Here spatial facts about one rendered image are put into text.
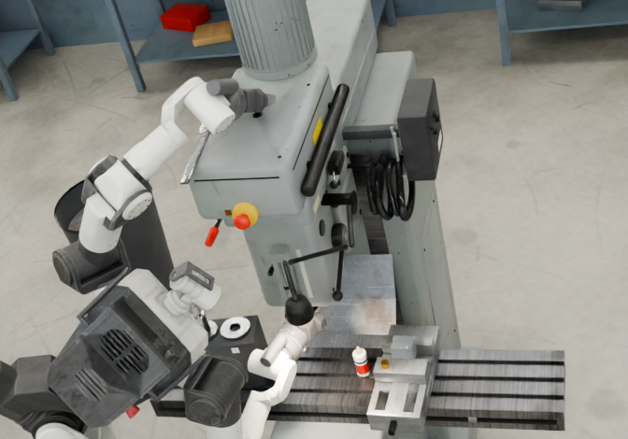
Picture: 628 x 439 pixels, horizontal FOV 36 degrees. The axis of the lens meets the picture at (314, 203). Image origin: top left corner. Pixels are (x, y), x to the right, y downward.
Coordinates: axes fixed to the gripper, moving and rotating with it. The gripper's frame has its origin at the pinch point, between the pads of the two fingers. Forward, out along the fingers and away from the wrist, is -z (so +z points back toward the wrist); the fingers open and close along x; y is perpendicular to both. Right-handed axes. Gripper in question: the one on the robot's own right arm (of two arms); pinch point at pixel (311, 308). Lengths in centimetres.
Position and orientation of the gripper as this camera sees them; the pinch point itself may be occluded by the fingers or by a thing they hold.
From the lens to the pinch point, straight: 274.7
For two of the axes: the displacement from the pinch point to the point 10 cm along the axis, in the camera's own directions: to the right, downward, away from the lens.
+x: -8.7, -1.3, 4.7
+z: -4.5, 6.0, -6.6
